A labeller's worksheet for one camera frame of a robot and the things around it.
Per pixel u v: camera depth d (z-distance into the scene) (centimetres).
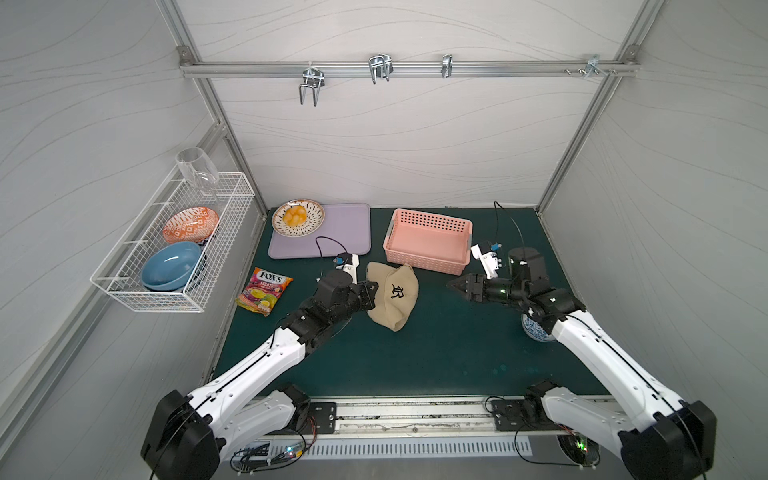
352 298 64
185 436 38
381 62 76
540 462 70
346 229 110
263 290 95
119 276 56
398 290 83
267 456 70
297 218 114
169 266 62
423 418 75
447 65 79
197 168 74
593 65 77
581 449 72
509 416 73
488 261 69
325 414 73
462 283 68
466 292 67
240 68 78
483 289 65
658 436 37
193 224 71
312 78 78
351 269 71
